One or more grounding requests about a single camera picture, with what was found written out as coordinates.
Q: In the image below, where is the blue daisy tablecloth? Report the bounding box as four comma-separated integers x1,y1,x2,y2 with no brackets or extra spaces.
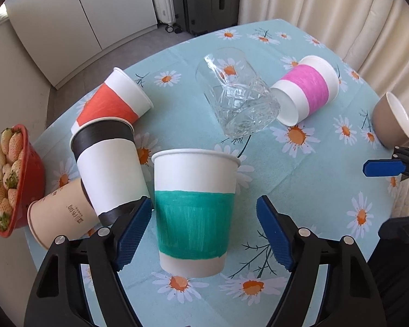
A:
23,18,409,327

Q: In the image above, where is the pink-banded white paper cup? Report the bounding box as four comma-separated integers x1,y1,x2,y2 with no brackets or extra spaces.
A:
270,55,339,126

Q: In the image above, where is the dark grey suitcase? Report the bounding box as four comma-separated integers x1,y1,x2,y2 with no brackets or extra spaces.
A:
173,0,240,36

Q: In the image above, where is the beige ceramic mug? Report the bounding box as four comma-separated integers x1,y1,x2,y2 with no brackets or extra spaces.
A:
372,92,409,149

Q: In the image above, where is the cream pleated curtain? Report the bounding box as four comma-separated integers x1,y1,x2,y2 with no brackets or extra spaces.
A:
237,0,409,219

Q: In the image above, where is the clear cut-glass tumbler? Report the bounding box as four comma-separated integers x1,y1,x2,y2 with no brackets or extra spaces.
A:
196,47,281,139

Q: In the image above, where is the black-banded white paper cup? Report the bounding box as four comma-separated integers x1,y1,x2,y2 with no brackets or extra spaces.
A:
70,117,150,226

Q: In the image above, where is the brown kraft paper cup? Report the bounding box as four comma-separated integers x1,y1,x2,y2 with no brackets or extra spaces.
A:
27,178,100,249

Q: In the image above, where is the white double-door cabinet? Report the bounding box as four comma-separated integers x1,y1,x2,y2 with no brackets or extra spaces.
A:
5,0,157,88

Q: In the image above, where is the red-banded white paper cup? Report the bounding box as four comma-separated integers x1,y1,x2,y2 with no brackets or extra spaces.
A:
71,67,154,135

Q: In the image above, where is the red bowl of strawberries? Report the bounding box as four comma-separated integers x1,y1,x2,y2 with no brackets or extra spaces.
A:
0,124,46,238

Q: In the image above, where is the green-banded white paper cup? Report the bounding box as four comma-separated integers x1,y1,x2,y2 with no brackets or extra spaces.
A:
152,149,240,278

